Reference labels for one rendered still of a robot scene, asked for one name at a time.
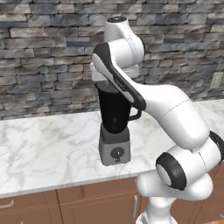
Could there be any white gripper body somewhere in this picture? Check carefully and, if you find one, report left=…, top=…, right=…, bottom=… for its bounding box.
left=89, top=61, right=141, bottom=85

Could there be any black blender jug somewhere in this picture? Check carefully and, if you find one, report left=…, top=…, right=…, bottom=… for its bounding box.
left=95, top=80, right=143, bottom=135

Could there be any grey blender base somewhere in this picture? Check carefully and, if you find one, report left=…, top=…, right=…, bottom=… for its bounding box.
left=98, top=123, right=132, bottom=167

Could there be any brown wooden drawer front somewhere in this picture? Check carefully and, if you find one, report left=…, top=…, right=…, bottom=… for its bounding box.
left=56, top=176, right=138, bottom=200
left=0, top=190, right=60, bottom=224

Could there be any beige wall socket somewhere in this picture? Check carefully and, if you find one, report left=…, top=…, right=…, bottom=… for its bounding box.
left=211, top=72, right=224, bottom=89

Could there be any silver drawer handle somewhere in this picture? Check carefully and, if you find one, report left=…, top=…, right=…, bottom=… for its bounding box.
left=0, top=199, right=15, bottom=210

